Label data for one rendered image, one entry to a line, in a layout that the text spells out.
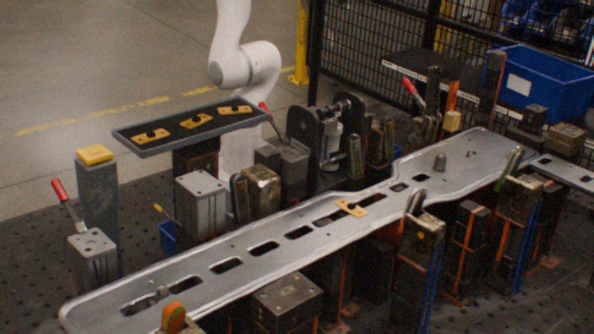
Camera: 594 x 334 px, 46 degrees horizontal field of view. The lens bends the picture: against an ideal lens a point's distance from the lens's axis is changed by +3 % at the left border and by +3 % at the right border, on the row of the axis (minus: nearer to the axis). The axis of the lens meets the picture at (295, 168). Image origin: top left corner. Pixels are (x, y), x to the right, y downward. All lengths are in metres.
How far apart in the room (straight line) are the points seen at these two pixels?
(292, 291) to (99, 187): 0.50
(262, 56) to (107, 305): 0.93
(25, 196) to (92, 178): 2.16
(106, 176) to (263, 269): 0.41
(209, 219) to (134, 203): 0.73
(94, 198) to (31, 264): 0.50
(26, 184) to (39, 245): 1.73
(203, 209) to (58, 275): 0.59
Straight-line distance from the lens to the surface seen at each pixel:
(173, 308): 1.20
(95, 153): 1.56
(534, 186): 1.82
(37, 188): 3.76
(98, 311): 1.38
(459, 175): 1.89
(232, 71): 1.95
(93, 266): 1.43
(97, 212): 1.61
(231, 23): 1.97
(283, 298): 1.34
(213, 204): 1.52
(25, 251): 2.09
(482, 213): 1.76
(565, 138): 2.10
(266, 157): 1.67
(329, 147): 1.83
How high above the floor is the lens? 1.89
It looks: 29 degrees down
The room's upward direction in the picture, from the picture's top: 4 degrees clockwise
